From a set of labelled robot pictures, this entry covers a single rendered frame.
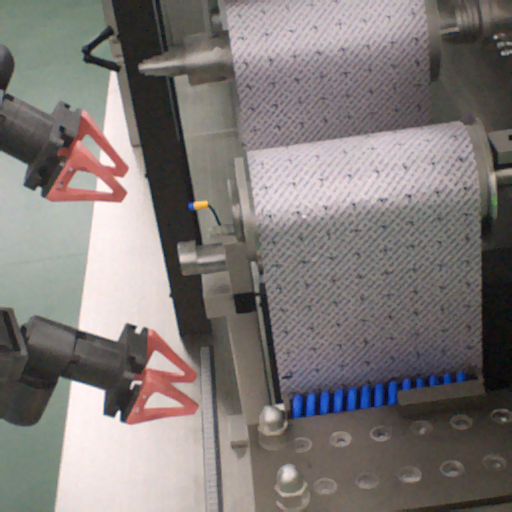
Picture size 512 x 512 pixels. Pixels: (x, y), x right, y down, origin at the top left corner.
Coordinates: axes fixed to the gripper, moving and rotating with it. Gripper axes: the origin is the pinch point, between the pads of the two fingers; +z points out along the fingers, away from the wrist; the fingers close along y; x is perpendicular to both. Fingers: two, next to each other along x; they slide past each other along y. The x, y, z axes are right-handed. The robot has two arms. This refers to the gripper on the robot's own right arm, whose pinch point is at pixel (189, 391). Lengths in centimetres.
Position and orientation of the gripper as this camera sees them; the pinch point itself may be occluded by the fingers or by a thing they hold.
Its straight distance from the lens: 120.3
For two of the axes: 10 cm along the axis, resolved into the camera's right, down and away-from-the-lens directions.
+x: 4.2, -8.0, -4.3
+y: 0.7, 5.0, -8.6
